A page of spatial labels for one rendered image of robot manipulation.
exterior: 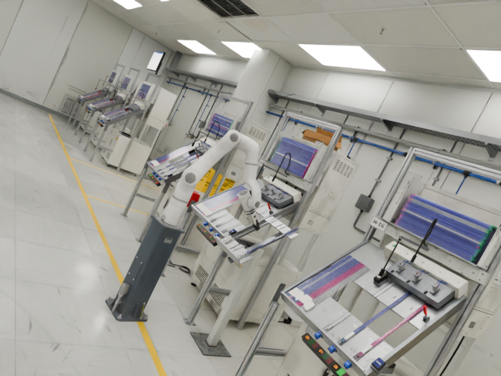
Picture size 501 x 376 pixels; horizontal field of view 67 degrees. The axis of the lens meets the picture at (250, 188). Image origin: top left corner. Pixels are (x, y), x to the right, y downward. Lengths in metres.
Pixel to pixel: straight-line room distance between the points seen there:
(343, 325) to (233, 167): 2.71
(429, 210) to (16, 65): 10.09
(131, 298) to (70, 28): 9.10
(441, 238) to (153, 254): 1.78
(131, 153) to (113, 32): 4.68
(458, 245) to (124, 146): 6.09
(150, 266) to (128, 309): 0.34
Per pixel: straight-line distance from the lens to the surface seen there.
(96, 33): 11.26
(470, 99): 4.54
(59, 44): 11.15
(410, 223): 2.50
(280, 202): 3.13
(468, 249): 2.34
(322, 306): 2.28
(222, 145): 2.55
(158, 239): 2.63
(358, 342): 2.12
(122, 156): 7.42
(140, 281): 2.75
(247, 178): 2.61
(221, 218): 3.21
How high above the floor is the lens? 1.39
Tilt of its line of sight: 5 degrees down
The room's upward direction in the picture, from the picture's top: 26 degrees clockwise
